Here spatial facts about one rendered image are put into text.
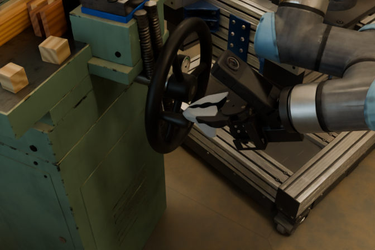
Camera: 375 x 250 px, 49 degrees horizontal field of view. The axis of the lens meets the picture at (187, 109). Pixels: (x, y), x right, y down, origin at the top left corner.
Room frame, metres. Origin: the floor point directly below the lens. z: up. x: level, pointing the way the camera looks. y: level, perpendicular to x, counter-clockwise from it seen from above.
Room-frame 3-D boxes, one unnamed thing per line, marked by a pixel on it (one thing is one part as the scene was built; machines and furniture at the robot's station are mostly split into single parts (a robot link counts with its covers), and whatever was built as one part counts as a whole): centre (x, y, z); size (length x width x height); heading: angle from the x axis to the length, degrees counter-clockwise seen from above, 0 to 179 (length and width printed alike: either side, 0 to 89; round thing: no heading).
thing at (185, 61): (0.96, 0.02, 0.65); 0.06 x 0.04 x 0.08; 156
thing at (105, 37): (0.75, 0.14, 0.91); 0.15 x 0.14 x 0.09; 156
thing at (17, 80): (0.56, 0.30, 0.92); 0.03 x 0.03 x 0.04; 60
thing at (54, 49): (0.65, 0.25, 0.92); 0.04 x 0.04 x 0.03; 69
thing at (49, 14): (0.81, 0.22, 0.93); 0.25 x 0.01 x 0.07; 156
